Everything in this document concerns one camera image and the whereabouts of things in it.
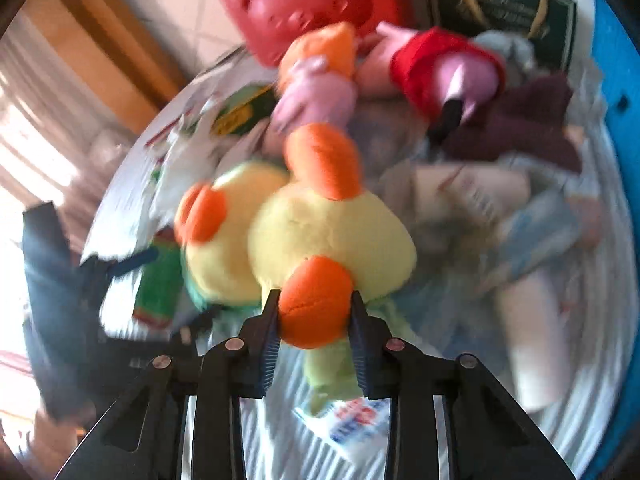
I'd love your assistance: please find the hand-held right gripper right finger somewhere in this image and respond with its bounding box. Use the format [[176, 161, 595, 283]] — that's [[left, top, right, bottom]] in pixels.
[[350, 291, 576, 480]]

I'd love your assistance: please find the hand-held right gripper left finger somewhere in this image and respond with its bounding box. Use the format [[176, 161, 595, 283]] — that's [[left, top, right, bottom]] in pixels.
[[55, 289, 282, 480]]

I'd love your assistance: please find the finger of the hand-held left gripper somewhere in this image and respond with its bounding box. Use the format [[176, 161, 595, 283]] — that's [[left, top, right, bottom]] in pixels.
[[80, 247, 162, 282]]

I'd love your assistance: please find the green packet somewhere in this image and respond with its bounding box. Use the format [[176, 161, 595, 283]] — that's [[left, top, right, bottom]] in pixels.
[[132, 239, 187, 330]]

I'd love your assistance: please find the yellow plush duck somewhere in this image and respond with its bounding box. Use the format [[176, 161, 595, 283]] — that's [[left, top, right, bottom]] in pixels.
[[174, 122, 418, 403]]

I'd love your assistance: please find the blue plastic storage bin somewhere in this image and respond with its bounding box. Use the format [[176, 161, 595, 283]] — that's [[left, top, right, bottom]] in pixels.
[[590, 0, 640, 480]]

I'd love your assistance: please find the white packet with red print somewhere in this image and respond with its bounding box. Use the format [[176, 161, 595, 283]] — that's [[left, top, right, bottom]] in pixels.
[[294, 399, 397, 463]]

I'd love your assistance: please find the white printed plastic bag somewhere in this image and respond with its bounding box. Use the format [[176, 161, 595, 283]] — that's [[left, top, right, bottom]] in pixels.
[[80, 50, 261, 261]]

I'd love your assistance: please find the white tube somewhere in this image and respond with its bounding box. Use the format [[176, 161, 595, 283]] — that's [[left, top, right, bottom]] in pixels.
[[495, 270, 566, 411]]

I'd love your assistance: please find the green yellow box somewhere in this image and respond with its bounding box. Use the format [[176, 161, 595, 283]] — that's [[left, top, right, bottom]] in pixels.
[[210, 85, 281, 137]]

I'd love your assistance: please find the clear wrapped tissue pack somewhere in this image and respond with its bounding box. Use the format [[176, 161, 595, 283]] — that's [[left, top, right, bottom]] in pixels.
[[415, 165, 531, 226]]

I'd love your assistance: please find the light blue packet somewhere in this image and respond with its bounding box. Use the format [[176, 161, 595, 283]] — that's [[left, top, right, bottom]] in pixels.
[[500, 195, 603, 281]]

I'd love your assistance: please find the pink orange plush toy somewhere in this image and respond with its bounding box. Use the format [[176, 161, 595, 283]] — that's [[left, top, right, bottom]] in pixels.
[[272, 22, 358, 133]]

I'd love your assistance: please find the maroon cloth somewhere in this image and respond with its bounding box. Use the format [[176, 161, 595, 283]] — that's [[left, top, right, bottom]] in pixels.
[[442, 72, 583, 175]]

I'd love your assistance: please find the plush pig in red dress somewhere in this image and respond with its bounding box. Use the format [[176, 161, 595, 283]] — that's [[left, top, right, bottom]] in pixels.
[[356, 25, 507, 141]]

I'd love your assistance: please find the grey cloth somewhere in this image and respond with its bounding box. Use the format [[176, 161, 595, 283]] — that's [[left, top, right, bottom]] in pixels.
[[472, 30, 538, 81]]

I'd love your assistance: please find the dark green box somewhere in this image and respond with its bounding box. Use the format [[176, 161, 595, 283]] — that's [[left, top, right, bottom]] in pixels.
[[420, 0, 577, 72]]

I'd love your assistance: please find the wooden door frame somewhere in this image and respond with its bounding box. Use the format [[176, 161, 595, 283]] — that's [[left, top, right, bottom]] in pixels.
[[25, 0, 191, 133]]

